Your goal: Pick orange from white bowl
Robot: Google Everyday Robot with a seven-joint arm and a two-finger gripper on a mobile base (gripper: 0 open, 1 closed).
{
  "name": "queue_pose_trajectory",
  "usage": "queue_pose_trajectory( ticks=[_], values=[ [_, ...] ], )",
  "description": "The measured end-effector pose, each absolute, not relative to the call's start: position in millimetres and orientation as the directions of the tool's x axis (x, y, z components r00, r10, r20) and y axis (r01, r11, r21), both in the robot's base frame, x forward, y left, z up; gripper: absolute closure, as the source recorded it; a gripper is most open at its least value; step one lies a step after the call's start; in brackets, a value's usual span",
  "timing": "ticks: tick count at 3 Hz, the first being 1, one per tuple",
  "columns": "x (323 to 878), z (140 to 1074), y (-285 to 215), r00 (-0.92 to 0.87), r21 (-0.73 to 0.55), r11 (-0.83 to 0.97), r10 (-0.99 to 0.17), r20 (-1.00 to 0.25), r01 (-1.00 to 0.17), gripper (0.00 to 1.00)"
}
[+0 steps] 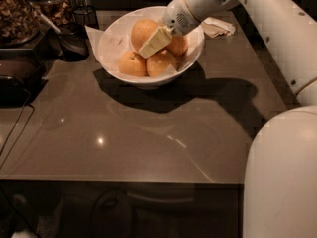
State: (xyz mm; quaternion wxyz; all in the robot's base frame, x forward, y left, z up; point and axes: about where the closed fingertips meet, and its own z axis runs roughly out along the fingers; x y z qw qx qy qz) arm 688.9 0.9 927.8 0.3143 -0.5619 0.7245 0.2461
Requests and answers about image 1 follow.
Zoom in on white ceramic bowl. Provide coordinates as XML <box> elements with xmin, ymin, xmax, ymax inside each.
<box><xmin>99</xmin><ymin>6</ymin><xmax>204</xmax><ymax>88</ymax></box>

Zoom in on white spoon handle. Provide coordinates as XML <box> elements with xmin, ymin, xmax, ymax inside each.
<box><xmin>33</xmin><ymin>9</ymin><xmax>61</xmax><ymax>34</ymax></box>

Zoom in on black mesh cup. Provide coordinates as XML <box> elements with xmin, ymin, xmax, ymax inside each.
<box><xmin>73</xmin><ymin>5</ymin><xmax>99</xmax><ymax>29</ymax></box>

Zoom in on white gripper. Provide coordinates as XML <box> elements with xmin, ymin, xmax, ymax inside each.
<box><xmin>138</xmin><ymin>0</ymin><xmax>201</xmax><ymax>59</ymax></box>

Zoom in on dark glass cup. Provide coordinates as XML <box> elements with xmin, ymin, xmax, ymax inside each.
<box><xmin>57</xmin><ymin>23</ymin><xmax>89</xmax><ymax>62</ymax></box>

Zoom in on black box appliance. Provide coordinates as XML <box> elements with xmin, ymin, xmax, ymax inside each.
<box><xmin>0</xmin><ymin>49</ymin><xmax>46</xmax><ymax>108</ymax></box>

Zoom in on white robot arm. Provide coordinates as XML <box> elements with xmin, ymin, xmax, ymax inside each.
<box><xmin>139</xmin><ymin>0</ymin><xmax>317</xmax><ymax>238</ymax></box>

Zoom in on orange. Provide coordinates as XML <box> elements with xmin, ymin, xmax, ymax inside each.
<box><xmin>146</xmin><ymin>50</ymin><xmax>177</xmax><ymax>77</ymax></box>
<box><xmin>166</xmin><ymin>36</ymin><xmax>188</xmax><ymax>57</ymax></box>
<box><xmin>130</xmin><ymin>18</ymin><xmax>159</xmax><ymax>51</ymax></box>
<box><xmin>118</xmin><ymin>51</ymin><xmax>147</xmax><ymax>77</ymax></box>

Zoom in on crumpled beige napkin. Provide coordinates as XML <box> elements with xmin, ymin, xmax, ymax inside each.
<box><xmin>201</xmin><ymin>17</ymin><xmax>236</xmax><ymax>38</ymax></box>

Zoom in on black cable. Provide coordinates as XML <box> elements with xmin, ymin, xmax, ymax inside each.
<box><xmin>0</xmin><ymin>89</ymin><xmax>36</xmax><ymax>171</ymax></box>

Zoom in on small glass snack jar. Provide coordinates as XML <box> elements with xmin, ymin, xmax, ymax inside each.
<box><xmin>30</xmin><ymin>0</ymin><xmax>74</xmax><ymax>26</ymax></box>

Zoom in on white paper liner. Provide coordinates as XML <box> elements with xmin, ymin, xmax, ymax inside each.
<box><xmin>85</xmin><ymin>26</ymin><xmax>110</xmax><ymax>61</ymax></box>

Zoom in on large glass snack jar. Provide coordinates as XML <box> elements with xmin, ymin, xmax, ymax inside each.
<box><xmin>0</xmin><ymin>0</ymin><xmax>39</xmax><ymax>48</ymax></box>

